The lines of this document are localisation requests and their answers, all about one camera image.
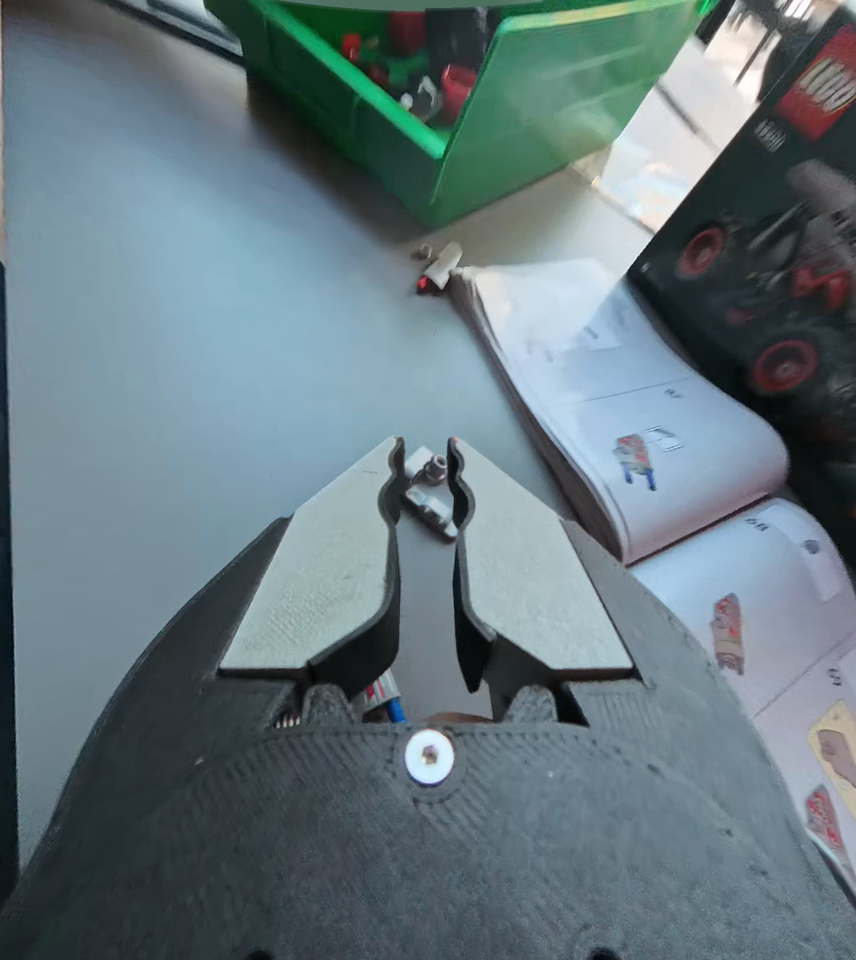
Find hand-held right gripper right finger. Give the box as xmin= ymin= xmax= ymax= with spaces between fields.
xmin=445 ymin=437 xmax=636 ymax=693

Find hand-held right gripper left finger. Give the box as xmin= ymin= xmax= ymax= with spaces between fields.
xmin=218 ymin=436 xmax=406 ymax=700

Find grey lego piece with pin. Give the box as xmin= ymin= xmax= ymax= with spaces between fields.
xmin=401 ymin=446 xmax=463 ymax=543

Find small lego assembly blue pins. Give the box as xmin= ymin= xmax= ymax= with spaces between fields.
xmin=356 ymin=667 xmax=411 ymax=726

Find beige lego piece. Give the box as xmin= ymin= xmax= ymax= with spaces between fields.
xmin=428 ymin=241 xmax=465 ymax=288

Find dark lego set box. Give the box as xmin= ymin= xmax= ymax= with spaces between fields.
xmin=626 ymin=0 xmax=856 ymax=610

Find open instruction booklet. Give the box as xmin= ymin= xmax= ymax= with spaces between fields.
xmin=445 ymin=258 xmax=856 ymax=960

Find sticker sheet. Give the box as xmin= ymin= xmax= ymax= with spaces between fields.
xmin=594 ymin=146 xmax=708 ymax=235

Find green plastic bin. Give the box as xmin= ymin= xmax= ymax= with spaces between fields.
xmin=203 ymin=0 xmax=723 ymax=231

